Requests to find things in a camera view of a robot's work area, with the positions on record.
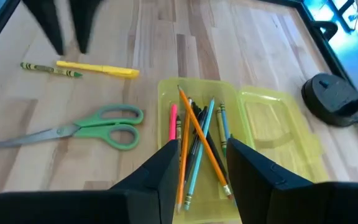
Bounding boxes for yellow-green Crayola crayon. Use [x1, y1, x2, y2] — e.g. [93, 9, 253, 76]
[20, 62, 83, 78]

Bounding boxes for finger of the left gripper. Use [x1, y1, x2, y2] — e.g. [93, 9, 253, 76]
[69, 0, 104, 55]
[22, 0, 67, 56]

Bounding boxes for yellow translucent supply box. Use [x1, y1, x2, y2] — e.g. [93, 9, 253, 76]
[157, 77, 256, 224]

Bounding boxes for teal pencil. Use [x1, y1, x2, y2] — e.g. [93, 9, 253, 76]
[183, 97, 216, 212]

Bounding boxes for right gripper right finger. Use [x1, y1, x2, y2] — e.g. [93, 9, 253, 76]
[226, 138, 358, 224]

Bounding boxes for yellow translucent box lid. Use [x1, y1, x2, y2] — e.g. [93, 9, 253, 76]
[237, 86, 331, 184]

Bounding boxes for black desk lamp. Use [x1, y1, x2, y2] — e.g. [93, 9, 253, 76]
[301, 73, 358, 128]

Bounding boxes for dark olive crayon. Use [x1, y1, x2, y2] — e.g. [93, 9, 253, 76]
[175, 115, 183, 141]

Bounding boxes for blue crayon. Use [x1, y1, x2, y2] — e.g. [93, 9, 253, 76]
[219, 102, 231, 139]

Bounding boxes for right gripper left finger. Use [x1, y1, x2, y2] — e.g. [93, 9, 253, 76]
[0, 139, 180, 224]

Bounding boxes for pink highlighter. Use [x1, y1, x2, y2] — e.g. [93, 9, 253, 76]
[168, 103, 179, 141]

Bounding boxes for yellow highlighter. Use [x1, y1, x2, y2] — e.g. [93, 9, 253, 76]
[56, 60, 140, 80]

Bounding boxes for orange pencil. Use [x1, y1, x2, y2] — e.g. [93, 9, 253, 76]
[177, 85, 234, 200]
[176, 97, 193, 214]

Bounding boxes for green handled scissors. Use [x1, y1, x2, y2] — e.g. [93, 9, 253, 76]
[0, 104, 145, 151]

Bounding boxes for black pen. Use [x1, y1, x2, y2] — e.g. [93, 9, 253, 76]
[185, 105, 229, 185]

